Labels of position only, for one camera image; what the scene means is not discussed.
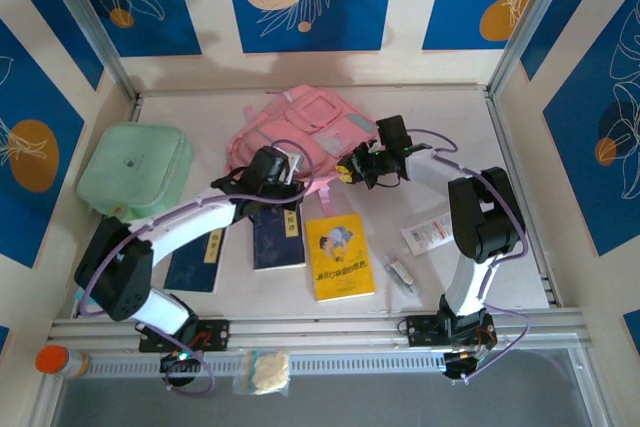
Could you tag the aluminium corner post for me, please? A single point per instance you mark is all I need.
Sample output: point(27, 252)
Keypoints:
point(85, 22)
point(535, 22)

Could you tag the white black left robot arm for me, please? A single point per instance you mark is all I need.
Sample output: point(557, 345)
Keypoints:
point(190, 227)

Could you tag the clear plastic pen pouch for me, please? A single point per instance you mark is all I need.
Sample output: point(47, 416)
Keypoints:
point(400, 274)

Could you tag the white red wipes packet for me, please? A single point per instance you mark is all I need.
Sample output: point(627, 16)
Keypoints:
point(425, 234)

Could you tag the aluminium frame rail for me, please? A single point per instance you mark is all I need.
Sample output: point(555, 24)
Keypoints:
point(320, 329)

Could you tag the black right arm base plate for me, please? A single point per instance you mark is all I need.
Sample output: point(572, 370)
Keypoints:
point(425, 329)

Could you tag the pink student backpack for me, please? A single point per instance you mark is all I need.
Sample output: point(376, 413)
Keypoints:
point(300, 122)

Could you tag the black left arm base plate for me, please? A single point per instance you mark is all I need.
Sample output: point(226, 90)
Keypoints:
point(217, 334)

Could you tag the mint green zip pouch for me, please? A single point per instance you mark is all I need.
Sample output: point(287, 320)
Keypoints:
point(132, 167)

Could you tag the green bottle orange label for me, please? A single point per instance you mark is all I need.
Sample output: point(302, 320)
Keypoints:
point(120, 211)

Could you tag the yellow picture book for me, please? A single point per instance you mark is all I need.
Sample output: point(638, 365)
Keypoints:
point(340, 257)

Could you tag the light blue packet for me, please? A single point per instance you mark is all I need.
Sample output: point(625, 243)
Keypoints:
point(81, 295)

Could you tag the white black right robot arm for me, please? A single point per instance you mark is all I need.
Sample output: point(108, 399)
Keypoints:
point(465, 287)

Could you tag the clear bag with white contents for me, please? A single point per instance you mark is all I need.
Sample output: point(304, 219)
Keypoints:
point(267, 372)

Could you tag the orange capped bottle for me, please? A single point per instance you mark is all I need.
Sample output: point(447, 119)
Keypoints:
point(52, 361)

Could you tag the dark blue book yellow label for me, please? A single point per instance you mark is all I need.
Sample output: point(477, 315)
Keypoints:
point(190, 272)
point(277, 247)

